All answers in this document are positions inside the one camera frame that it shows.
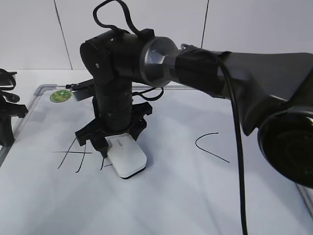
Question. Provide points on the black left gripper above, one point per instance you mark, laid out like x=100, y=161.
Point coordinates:
x=8, y=110

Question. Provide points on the white board with grey frame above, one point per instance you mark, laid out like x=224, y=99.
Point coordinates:
x=50, y=185

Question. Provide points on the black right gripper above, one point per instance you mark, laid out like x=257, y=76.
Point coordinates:
x=127, y=118

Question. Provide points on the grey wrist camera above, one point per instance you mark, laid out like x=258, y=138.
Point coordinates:
x=83, y=90

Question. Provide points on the green round magnet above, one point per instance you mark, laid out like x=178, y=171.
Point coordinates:
x=60, y=96

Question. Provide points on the white board eraser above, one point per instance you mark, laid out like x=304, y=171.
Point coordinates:
x=125, y=155

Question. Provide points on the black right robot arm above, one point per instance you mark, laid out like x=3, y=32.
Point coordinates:
x=272, y=93

